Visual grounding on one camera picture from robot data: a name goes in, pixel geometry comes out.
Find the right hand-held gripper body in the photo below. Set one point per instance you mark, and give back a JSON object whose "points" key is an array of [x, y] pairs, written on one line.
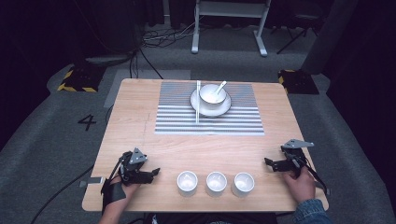
{"points": [[294, 155]]}

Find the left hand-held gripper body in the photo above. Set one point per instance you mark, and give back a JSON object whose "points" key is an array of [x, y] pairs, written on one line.
{"points": [[132, 169]]}

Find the person's left hand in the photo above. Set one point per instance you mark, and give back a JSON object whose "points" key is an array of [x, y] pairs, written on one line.
{"points": [[126, 191]]}

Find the person's right hand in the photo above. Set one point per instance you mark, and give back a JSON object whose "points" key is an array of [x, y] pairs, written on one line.
{"points": [[300, 186]]}

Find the white cup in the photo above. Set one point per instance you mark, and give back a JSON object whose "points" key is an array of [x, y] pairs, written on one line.
{"points": [[187, 183], [243, 183], [216, 183]]}

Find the grey tape strip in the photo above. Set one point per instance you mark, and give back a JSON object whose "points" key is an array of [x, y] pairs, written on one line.
{"points": [[93, 180]]}

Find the grey striped placemat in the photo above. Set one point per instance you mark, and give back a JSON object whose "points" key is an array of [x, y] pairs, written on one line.
{"points": [[174, 118]]}

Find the white plate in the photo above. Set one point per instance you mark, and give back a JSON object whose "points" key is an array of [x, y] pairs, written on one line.
{"points": [[219, 109]]}

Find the yellow black striped base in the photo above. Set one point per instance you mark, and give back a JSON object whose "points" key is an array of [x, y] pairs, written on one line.
{"points": [[299, 81], [81, 78]]}

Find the white chopstick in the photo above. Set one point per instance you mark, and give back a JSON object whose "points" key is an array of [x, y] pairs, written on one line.
{"points": [[199, 85], [196, 102]]}

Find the white bowl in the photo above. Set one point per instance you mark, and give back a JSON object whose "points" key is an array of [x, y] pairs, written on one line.
{"points": [[209, 97]]}

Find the white ceramic spoon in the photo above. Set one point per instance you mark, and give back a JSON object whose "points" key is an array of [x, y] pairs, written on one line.
{"points": [[220, 87]]}

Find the black tripod stand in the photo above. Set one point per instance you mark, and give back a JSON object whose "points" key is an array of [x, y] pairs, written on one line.
{"points": [[295, 35]]}

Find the grey column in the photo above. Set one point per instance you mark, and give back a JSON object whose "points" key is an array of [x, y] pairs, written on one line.
{"points": [[330, 34]]}

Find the white desk frame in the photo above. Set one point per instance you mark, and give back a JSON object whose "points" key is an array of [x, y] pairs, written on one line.
{"points": [[229, 9]]}

